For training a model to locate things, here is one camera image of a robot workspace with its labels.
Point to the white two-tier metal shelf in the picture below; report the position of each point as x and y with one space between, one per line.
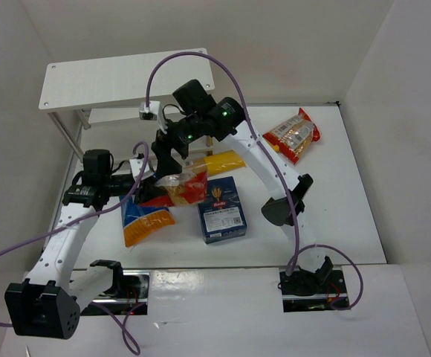
95 103

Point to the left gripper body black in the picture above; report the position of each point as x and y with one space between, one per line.
143 187

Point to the blue orange pasta bag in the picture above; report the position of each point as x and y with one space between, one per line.
141 220

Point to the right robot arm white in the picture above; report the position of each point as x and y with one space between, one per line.
228 122

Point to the blue Barilla pasta box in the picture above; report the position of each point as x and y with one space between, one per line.
221 213

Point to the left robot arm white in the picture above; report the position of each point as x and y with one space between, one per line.
48 303

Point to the red fusilli bag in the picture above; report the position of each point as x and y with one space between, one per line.
293 136
186 188

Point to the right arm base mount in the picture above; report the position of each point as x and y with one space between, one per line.
298 295

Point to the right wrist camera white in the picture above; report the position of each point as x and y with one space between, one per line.
153 111

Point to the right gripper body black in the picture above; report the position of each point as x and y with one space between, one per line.
160 147

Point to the yellow spaghetti bag near shelf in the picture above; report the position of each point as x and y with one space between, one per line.
215 164

